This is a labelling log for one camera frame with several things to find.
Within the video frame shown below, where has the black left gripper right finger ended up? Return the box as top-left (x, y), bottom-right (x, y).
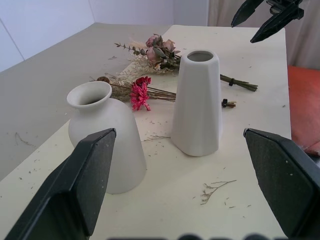
top-left (243, 127), bottom-right (320, 239)

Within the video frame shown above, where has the dried red flower bouquet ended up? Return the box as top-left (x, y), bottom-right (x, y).
top-left (89, 74), bottom-right (237, 112)

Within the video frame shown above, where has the branched dried twig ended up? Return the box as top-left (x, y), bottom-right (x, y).
top-left (199, 179), bottom-right (238, 206)

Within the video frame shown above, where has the white flared-neck ceramic vase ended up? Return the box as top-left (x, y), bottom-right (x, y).
top-left (66, 80), bottom-right (148, 195)

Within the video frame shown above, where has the dried pink rose bouquet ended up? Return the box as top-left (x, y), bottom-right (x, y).
top-left (114, 33), bottom-right (259, 93)

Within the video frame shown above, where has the orange red cushion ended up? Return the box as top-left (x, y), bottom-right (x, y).
top-left (287, 65), bottom-right (320, 157)

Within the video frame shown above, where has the thin dried grass sprig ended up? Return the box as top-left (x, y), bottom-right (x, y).
top-left (141, 134), bottom-right (172, 143)

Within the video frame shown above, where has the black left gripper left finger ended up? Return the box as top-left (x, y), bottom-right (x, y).
top-left (4, 127), bottom-right (117, 240)

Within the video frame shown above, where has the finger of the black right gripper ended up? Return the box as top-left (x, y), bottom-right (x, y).
top-left (230, 0), bottom-right (265, 28)
top-left (249, 4), bottom-right (305, 44)

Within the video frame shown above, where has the white faceted tall ceramic vase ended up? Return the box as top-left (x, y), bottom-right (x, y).
top-left (170, 49), bottom-right (224, 158)

